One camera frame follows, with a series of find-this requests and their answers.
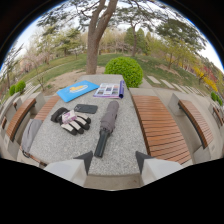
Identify blue folder with yellow print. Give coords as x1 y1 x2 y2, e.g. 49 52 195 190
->
56 79 100 103

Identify pink tissue pack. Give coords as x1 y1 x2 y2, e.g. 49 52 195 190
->
61 109 78 125

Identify black and white gloves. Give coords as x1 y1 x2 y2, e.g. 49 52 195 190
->
50 106 92 136

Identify wooden slat bench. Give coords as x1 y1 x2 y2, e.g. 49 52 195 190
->
130 94 193 166
33 94 62 122

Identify open magazine with purple spine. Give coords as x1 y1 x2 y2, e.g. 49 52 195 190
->
92 79 126 100

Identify round green bush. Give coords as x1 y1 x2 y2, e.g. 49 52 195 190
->
104 56 144 89

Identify curved wooden backrest bench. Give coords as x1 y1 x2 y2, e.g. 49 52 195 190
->
177 98 215 150
5 97 37 143

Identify black smartphone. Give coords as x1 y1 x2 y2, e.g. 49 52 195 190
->
73 103 99 115

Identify grey folded umbrella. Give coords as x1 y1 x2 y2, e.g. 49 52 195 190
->
93 100 120 159

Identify large tree trunk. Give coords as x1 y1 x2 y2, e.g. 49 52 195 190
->
85 0 119 76

